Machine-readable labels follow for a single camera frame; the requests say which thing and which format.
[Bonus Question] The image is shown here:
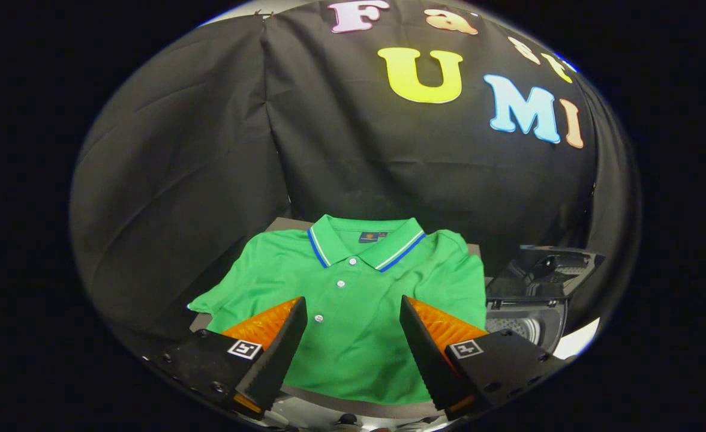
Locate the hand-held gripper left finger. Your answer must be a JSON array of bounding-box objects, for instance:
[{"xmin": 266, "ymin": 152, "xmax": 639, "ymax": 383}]
[{"xmin": 149, "ymin": 296, "xmax": 308, "ymax": 419}]

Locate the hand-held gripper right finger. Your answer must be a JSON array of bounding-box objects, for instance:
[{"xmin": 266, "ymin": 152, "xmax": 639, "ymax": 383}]
[{"xmin": 399, "ymin": 295, "xmax": 567, "ymax": 421}]

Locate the green polo shirt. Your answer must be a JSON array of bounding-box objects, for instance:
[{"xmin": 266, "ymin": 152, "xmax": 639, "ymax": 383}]
[{"xmin": 187, "ymin": 214, "xmax": 488, "ymax": 406}]

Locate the grey cabinet with dark top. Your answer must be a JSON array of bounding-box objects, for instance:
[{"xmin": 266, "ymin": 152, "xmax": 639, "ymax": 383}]
[{"xmin": 190, "ymin": 216, "xmax": 486, "ymax": 421}]

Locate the black backdrop cloth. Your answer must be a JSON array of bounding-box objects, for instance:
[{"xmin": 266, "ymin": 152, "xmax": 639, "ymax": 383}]
[{"xmin": 70, "ymin": 0, "xmax": 641, "ymax": 361}]

